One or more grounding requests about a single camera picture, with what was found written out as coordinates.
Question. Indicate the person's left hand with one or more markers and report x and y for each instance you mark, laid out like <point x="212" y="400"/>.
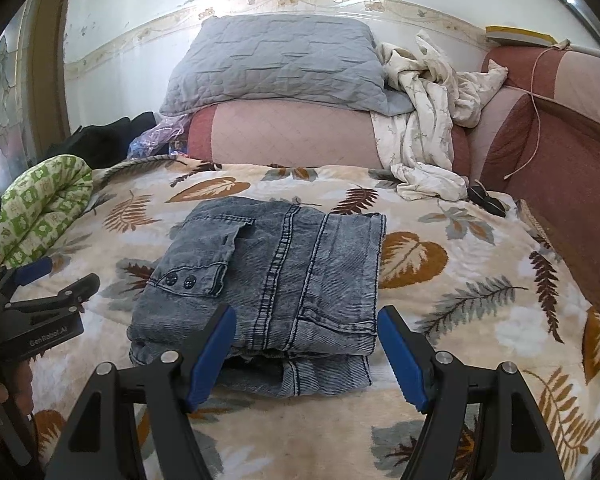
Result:
<point x="22" y="385"/>

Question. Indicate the leaf print blanket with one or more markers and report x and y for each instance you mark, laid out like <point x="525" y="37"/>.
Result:
<point x="480" y="300"/>

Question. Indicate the white floral cloth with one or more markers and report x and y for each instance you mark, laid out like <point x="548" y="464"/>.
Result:
<point x="425" y="125"/>

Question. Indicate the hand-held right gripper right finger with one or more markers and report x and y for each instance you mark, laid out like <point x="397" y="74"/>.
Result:
<point x="405" y="360"/>

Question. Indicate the red and pink headboard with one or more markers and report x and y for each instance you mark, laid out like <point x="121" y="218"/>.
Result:
<point x="570" y="170"/>

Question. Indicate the wooden door frame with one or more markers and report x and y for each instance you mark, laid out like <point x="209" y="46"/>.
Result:
<point x="50" y="60"/>

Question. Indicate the blue denim pants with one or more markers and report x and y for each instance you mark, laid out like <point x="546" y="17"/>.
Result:
<point x="290" y="270"/>

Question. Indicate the pink quilted bolster cushion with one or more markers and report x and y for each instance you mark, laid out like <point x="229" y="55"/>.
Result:
<point x="290" y="135"/>

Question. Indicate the yellow book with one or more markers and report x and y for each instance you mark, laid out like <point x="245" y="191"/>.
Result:
<point x="515" y="35"/>

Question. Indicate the purple plastic bag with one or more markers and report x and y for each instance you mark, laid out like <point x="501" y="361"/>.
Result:
<point x="155" y="140"/>

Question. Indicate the small black object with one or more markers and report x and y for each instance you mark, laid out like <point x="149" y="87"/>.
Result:
<point x="487" y="200"/>

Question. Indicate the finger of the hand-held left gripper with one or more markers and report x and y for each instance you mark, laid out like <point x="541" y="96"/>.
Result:
<point x="70" y="292"/>
<point x="35" y="269"/>

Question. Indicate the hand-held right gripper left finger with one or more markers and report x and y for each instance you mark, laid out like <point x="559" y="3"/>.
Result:
<point x="212" y="355"/>

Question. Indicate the black clothing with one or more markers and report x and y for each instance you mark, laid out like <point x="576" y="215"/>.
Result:
<point x="100" y="140"/>

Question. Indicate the stained glass panel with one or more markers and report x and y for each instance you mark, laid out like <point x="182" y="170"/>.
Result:
<point x="5" y="100"/>

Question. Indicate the green patterned quilt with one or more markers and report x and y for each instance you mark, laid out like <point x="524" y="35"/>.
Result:
<point x="40" y="210"/>

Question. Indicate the grey quilted pillow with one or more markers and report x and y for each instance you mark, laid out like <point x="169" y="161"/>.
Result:
<point x="280" y="60"/>

